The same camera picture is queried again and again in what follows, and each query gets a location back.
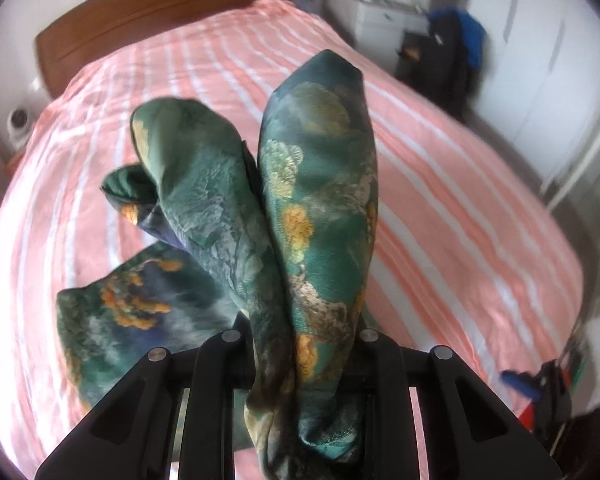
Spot black and blue hanging clothes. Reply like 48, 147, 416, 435
396, 6, 486, 122

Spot wooden headboard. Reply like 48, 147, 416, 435
35, 0, 254, 99

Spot small white fan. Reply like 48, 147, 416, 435
7, 106, 34, 151

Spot green patterned silk jacket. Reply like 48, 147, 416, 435
56, 50, 378, 479

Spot pink striped bed sheet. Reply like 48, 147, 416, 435
0, 0, 583, 477

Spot white dresser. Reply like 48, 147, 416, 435
322, 0, 429, 75

